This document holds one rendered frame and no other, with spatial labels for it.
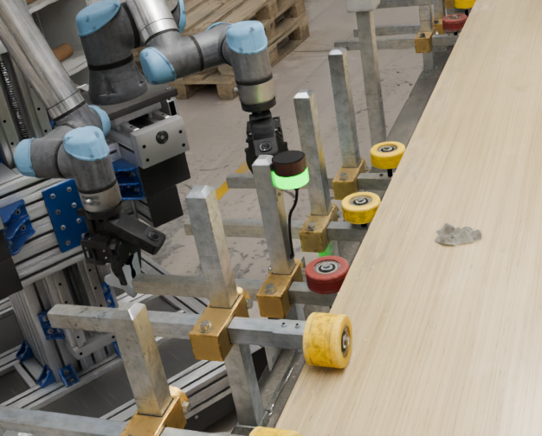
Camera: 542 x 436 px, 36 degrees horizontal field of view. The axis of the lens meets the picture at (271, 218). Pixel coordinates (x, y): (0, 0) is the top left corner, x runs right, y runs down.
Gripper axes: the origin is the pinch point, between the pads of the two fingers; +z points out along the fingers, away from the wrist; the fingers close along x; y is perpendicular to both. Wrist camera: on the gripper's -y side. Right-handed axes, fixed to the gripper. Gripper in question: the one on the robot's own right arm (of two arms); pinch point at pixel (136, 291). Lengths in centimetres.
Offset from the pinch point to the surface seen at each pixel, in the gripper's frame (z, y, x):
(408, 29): 2, -21, -174
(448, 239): -9, -62, -10
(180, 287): -2.8, -11.4, 1.5
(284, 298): -3.8, -34.0, 3.7
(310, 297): -2.8, -38.1, 1.5
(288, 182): -25.1, -36.4, -1.1
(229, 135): 84, 102, -262
